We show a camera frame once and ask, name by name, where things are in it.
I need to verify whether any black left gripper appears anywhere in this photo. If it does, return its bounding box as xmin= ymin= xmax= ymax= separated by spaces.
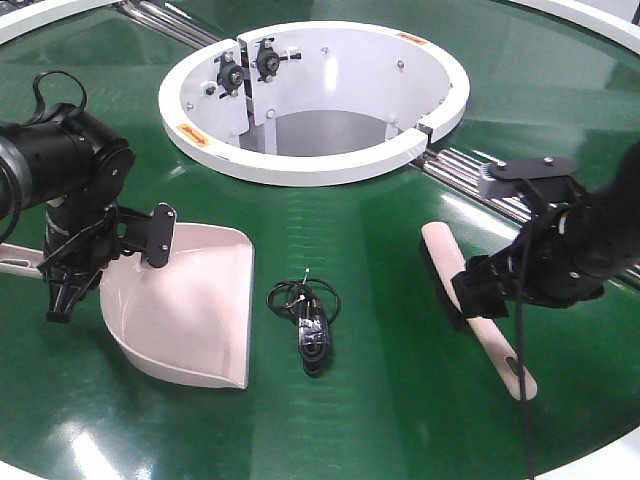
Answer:
xmin=38 ymin=192 xmax=152 ymax=323

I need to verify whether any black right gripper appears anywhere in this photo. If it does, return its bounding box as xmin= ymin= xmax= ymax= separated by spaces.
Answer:
xmin=451 ymin=190 xmax=605 ymax=319

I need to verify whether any pink hand broom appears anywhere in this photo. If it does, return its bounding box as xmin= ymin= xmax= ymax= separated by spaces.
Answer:
xmin=421 ymin=221 xmax=538 ymax=401

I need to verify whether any pink plastic dustpan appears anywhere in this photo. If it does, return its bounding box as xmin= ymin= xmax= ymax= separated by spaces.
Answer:
xmin=0 ymin=222 xmax=256 ymax=391

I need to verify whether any black cable bundle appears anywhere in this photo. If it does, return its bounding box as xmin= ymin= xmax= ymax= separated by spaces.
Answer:
xmin=266 ymin=268 xmax=342 ymax=379

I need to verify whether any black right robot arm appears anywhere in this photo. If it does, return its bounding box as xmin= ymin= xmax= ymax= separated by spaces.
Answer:
xmin=452 ymin=145 xmax=639 ymax=318

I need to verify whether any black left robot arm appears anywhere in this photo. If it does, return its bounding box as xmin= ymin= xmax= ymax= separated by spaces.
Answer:
xmin=1 ymin=73 xmax=151 ymax=323

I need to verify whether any orange arrow sticker front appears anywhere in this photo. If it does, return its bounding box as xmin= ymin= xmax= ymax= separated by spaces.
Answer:
xmin=178 ymin=123 xmax=211 ymax=148

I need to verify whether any orange arrow sticker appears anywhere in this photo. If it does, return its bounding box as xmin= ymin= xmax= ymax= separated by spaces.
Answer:
xmin=178 ymin=123 xmax=211 ymax=148
xmin=396 ymin=32 xmax=428 ymax=46

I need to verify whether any orange arrow sticker back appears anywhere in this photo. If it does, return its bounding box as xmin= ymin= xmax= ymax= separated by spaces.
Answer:
xmin=396 ymin=32 xmax=428 ymax=46

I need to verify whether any white outer rim left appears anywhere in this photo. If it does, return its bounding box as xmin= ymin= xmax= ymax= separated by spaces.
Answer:
xmin=1 ymin=0 xmax=114 ymax=44

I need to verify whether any white rim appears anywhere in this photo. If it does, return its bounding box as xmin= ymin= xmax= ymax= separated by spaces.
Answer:
xmin=1 ymin=0 xmax=114 ymax=44
xmin=513 ymin=0 xmax=639 ymax=54

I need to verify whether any left steel roller set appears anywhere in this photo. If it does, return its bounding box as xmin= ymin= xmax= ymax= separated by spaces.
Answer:
xmin=116 ymin=1 xmax=222 ymax=49

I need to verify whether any white outer rim right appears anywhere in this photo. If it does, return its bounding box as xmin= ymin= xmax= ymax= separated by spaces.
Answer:
xmin=513 ymin=0 xmax=639 ymax=54

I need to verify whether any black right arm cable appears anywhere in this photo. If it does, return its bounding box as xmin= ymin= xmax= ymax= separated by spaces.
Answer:
xmin=512 ymin=177 xmax=539 ymax=480

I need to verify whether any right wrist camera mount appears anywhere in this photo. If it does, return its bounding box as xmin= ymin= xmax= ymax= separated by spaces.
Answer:
xmin=477 ymin=156 xmax=577 ymax=203

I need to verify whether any white central ring housing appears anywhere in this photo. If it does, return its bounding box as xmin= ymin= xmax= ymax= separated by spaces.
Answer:
xmin=158 ymin=21 xmax=470 ymax=187

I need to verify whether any left black bearing mount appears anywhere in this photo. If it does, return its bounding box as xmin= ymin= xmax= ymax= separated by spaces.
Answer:
xmin=216 ymin=51 xmax=244 ymax=99

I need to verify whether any black bearing mount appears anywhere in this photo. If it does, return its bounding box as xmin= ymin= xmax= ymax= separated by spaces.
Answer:
xmin=216 ymin=51 xmax=244 ymax=99
xmin=251 ymin=37 xmax=302 ymax=83

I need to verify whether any right black bearing mount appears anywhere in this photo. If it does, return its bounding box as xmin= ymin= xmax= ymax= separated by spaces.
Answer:
xmin=251 ymin=37 xmax=302 ymax=83

